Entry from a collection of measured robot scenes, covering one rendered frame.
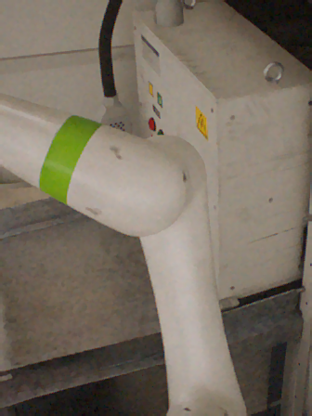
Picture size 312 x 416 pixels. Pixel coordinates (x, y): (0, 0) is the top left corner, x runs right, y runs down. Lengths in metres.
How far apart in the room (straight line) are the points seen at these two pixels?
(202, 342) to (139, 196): 0.31
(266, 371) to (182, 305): 0.65
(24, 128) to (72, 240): 0.93
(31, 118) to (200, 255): 0.34
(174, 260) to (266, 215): 0.40
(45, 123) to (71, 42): 0.95
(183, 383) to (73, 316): 0.55
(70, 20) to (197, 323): 0.99
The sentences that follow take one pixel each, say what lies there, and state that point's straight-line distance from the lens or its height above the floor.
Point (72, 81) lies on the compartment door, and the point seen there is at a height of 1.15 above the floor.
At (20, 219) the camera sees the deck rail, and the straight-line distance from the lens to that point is 1.93.
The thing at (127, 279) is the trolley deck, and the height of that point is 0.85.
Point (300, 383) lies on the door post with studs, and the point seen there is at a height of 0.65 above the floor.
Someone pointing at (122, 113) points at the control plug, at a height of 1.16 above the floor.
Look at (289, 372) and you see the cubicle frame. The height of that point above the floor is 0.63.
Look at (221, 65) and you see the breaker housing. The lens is 1.42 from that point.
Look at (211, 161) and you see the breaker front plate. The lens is 1.39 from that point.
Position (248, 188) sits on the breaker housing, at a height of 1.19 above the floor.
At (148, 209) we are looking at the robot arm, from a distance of 0.93.
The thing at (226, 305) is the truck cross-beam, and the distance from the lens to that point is 1.55.
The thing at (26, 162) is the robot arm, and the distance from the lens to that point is 0.97.
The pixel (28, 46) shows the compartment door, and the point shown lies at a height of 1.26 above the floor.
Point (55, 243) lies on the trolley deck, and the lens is 1.87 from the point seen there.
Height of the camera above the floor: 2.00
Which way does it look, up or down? 36 degrees down
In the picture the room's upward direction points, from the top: 4 degrees counter-clockwise
